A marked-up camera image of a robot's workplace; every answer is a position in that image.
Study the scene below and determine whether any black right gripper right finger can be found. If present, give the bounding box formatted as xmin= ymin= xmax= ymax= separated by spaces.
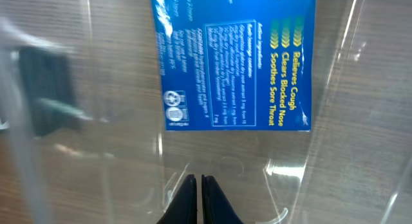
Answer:
xmin=201 ymin=174 xmax=243 ymax=224

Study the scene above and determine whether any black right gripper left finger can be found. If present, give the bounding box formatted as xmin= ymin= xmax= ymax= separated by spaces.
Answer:
xmin=156 ymin=174 xmax=197 ymax=224

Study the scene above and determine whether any blue lozenge box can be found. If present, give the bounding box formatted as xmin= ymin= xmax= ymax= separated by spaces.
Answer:
xmin=151 ymin=0 xmax=317 ymax=131

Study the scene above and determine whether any clear plastic container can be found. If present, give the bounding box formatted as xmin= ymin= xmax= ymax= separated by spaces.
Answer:
xmin=1 ymin=0 xmax=411 ymax=223

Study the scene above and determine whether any green Zam-Buk box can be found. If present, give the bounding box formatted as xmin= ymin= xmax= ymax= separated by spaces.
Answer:
xmin=18 ymin=47 xmax=80 ymax=137

